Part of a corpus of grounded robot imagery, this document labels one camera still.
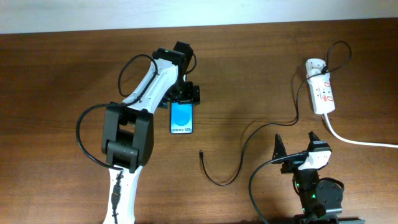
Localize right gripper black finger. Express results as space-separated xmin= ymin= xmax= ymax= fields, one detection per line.
xmin=272 ymin=134 xmax=287 ymax=164
xmin=307 ymin=131 xmax=326 ymax=151

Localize blue Samsung Galaxy smartphone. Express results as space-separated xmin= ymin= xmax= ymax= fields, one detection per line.
xmin=170 ymin=103 xmax=193 ymax=134

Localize black USB charging cable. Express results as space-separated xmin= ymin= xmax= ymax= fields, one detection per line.
xmin=198 ymin=40 xmax=353 ymax=187

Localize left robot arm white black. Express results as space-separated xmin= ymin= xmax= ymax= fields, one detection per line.
xmin=101 ymin=42 xmax=200 ymax=223

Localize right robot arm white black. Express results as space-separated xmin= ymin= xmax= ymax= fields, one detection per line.
xmin=272 ymin=131 xmax=345 ymax=223

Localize white USB charger adapter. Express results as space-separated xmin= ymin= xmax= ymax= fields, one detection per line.
xmin=305 ymin=58 xmax=326 ymax=78

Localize white power strip red switches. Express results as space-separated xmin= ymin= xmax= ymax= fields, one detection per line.
xmin=308 ymin=73 xmax=335 ymax=114

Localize white power strip mains cord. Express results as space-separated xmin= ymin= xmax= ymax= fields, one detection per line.
xmin=322 ymin=113 xmax=398 ymax=149

